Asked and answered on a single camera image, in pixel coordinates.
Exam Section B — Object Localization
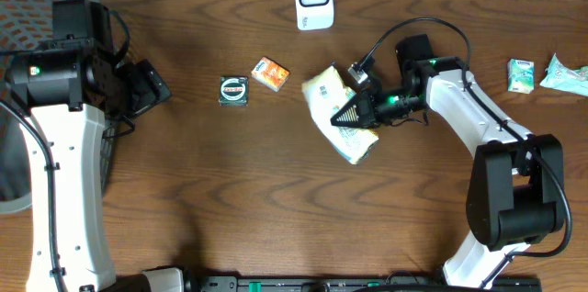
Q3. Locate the large wet wipes pack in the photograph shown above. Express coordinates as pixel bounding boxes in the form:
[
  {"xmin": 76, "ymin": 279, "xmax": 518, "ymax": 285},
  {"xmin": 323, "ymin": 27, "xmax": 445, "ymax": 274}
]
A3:
[{"xmin": 539, "ymin": 54, "xmax": 588, "ymax": 96}]

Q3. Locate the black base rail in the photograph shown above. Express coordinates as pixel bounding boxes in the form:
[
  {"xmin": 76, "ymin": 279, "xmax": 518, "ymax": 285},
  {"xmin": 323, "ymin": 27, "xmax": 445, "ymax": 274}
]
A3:
[{"xmin": 183, "ymin": 275, "xmax": 543, "ymax": 292}]

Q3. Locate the orange Kleenex tissue pack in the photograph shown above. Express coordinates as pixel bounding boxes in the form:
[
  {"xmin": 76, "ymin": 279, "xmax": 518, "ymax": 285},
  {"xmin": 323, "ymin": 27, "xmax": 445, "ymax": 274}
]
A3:
[{"xmin": 251, "ymin": 57, "xmax": 290, "ymax": 92}]

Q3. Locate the green Kleenex tissue pack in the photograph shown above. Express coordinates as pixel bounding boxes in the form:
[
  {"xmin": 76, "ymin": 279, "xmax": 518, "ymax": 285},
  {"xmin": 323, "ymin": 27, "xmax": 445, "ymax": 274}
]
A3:
[{"xmin": 507, "ymin": 59, "xmax": 535, "ymax": 95}]

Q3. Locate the green Zam-Buk ointment box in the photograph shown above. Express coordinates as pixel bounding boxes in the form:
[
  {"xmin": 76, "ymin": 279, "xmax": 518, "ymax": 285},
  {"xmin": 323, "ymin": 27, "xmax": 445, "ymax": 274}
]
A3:
[{"xmin": 219, "ymin": 76, "xmax": 249, "ymax": 107}]

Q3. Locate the yellow snack chip bag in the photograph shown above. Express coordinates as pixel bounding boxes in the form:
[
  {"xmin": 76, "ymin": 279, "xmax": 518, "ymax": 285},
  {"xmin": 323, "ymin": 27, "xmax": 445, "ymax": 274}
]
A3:
[{"xmin": 301, "ymin": 66, "xmax": 379, "ymax": 164}]

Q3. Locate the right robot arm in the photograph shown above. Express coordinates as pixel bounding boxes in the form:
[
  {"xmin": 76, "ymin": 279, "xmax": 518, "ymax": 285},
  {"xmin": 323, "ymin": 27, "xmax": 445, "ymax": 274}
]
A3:
[{"xmin": 330, "ymin": 34, "xmax": 571, "ymax": 289}]

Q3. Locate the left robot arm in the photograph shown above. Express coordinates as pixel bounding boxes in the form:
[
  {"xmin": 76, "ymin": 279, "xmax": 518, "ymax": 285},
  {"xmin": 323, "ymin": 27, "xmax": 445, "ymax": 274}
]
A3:
[{"xmin": 4, "ymin": 0, "xmax": 193, "ymax": 292}]

